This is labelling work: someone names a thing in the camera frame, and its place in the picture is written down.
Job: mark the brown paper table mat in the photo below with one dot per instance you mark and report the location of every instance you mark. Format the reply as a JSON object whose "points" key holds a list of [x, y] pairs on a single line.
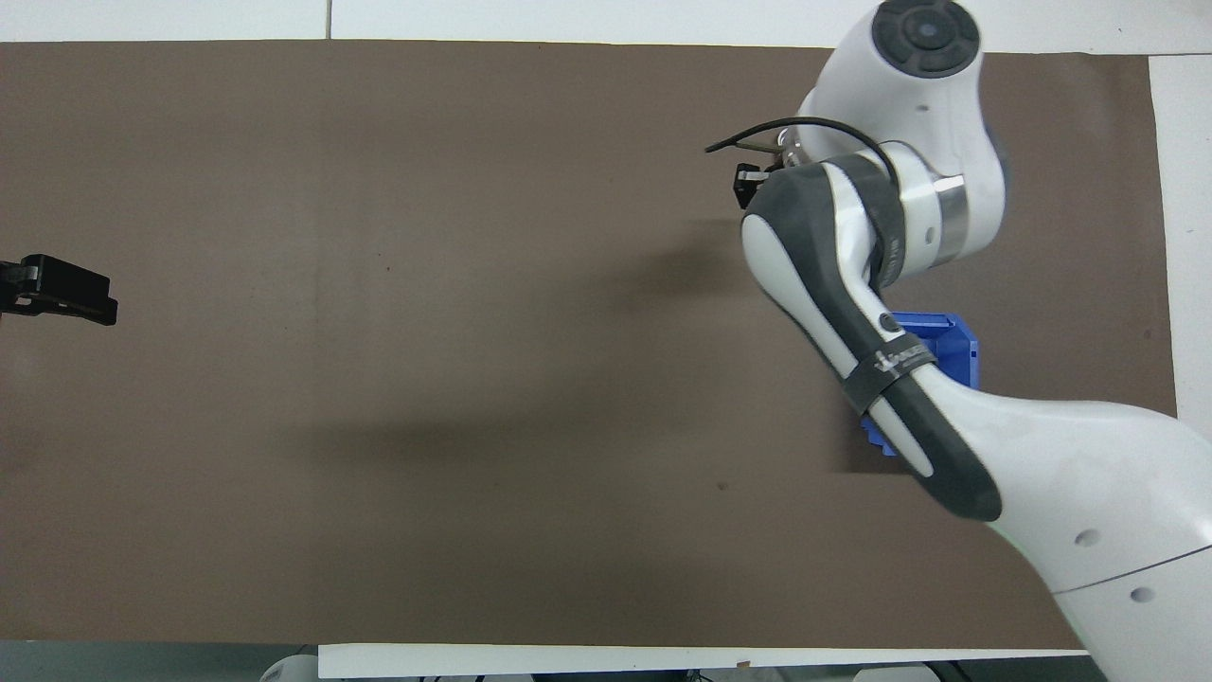
{"points": [[379, 379]]}

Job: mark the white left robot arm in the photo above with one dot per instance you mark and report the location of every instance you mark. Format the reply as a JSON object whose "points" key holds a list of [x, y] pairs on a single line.
{"points": [[289, 671]]}

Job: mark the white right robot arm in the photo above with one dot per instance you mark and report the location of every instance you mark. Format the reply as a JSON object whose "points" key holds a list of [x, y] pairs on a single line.
{"points": [[1089, 474]]}

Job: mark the blue plastic storage bin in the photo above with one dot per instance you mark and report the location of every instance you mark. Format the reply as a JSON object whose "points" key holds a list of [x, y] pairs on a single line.
{"points": [[961, 355]]}

